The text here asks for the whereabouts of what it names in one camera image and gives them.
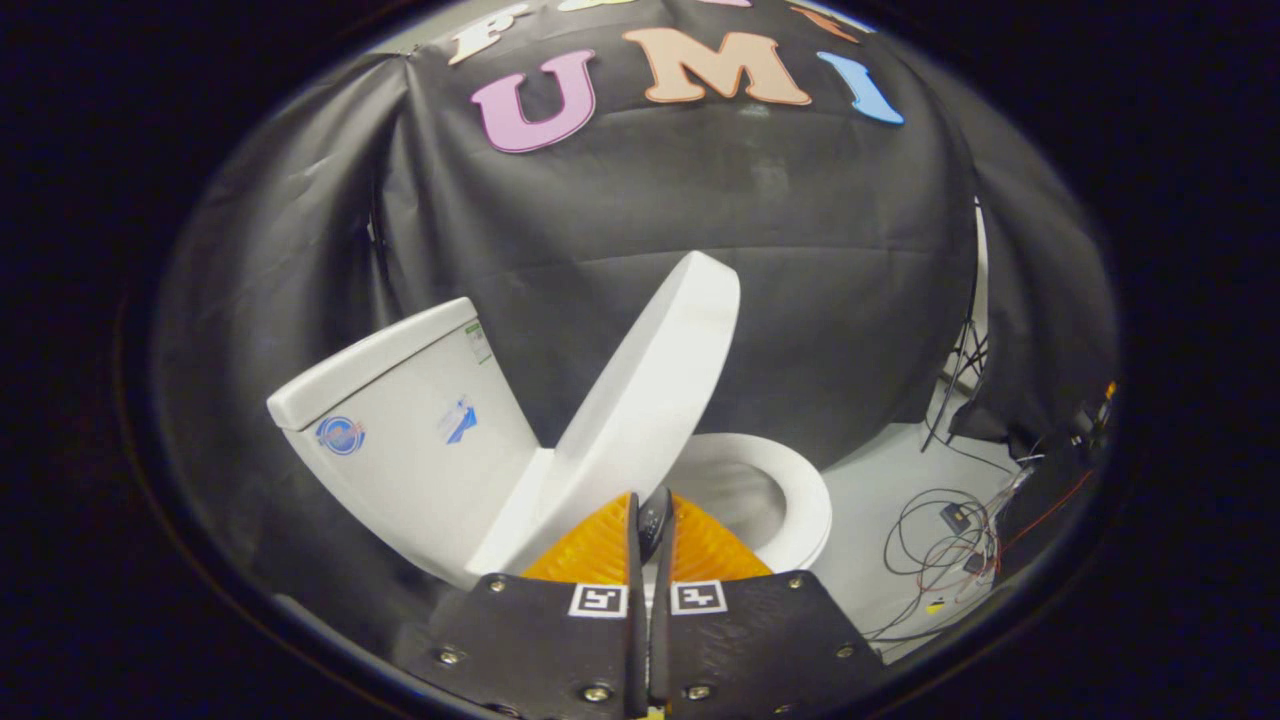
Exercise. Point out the small black blue box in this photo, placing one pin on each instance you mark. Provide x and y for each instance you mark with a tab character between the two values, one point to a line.
955	517

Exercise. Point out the white toilet tank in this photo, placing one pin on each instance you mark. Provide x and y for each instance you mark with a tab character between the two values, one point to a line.
400	470

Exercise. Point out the white toilet seat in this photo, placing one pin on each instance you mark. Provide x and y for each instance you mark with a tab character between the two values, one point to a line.
812	500

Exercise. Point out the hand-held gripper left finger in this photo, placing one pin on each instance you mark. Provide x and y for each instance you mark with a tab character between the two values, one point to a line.
540	640

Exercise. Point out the dark floor equipment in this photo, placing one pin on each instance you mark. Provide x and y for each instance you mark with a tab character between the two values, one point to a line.
1060	470

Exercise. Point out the black backdrop cloth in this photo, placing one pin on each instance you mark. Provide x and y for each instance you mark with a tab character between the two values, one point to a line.
650	220

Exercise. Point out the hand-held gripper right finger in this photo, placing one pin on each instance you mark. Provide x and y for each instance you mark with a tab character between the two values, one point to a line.
760	640

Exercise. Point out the white toilet lid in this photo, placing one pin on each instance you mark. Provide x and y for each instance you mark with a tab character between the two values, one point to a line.
640	400

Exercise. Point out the black lid pull tab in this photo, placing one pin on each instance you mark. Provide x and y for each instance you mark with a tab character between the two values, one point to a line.
655	520

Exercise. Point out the white toilet bowl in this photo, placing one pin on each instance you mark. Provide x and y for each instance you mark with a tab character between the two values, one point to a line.
735	500

